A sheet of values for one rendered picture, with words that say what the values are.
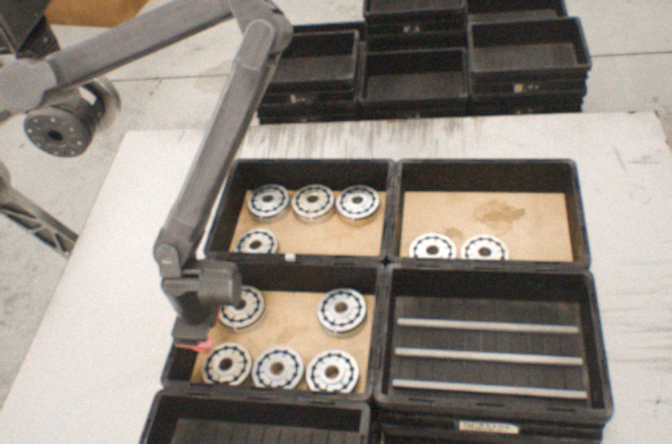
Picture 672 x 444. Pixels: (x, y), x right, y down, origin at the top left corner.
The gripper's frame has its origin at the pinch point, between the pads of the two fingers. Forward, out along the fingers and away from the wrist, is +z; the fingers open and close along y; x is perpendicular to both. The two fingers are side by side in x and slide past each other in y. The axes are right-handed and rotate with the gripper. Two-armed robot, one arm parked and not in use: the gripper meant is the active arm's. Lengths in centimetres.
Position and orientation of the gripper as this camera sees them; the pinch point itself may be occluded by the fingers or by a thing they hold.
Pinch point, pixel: (209, 334)
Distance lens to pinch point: 128.7
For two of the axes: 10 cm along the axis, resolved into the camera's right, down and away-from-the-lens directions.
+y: 1.3, -7.8, 6.1
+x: -9.8, -0.2, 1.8
